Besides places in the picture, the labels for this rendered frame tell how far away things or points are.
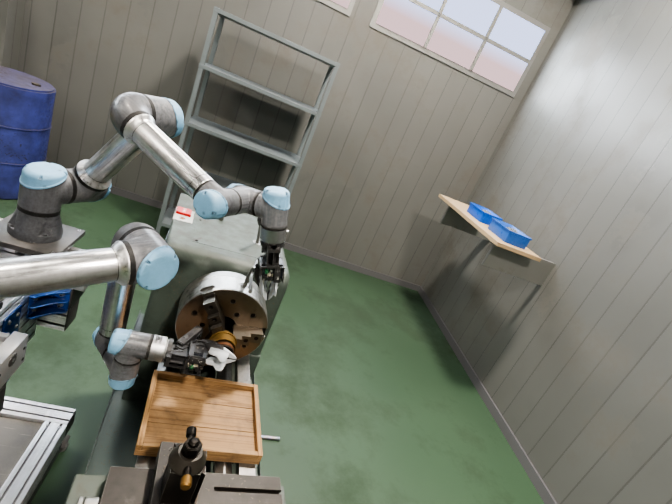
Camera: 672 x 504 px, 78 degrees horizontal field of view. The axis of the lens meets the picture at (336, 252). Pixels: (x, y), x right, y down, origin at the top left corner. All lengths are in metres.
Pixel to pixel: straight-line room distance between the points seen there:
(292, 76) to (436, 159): 1.88
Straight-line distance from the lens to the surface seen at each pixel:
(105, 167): 1.56
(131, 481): 1.22
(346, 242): 5.20
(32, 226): 1.62
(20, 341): 1.31
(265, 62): 4.72
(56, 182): 1.57
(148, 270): 1.13
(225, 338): 1.42
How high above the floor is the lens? 1.96
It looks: 20 degrees down
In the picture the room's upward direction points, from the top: 24 degrees clockwise
